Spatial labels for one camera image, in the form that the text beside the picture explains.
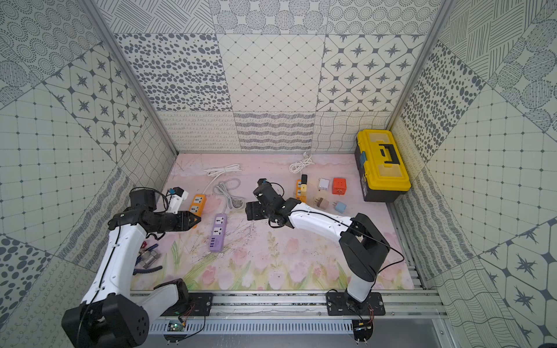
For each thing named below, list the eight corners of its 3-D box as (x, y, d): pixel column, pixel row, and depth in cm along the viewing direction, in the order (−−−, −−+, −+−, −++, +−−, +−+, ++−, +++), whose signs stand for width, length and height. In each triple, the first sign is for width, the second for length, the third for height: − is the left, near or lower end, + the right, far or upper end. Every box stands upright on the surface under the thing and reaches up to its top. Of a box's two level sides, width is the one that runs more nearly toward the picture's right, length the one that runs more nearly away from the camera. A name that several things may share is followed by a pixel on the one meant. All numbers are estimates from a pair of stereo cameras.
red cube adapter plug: (332, 195, 104) (334, 190, 101) (330, 183, 109) (332, 177, 106) (346, 195, 104) (348, 190, 101) (343, 183, 109) (345, 177, 106)
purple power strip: (209, 251, 88) (207, 249, 86) (217, 216, 98) (216, 213, 96) (222, 251, 88) (220, 249, 86) (228, 216, 98) (227, 213, 96)
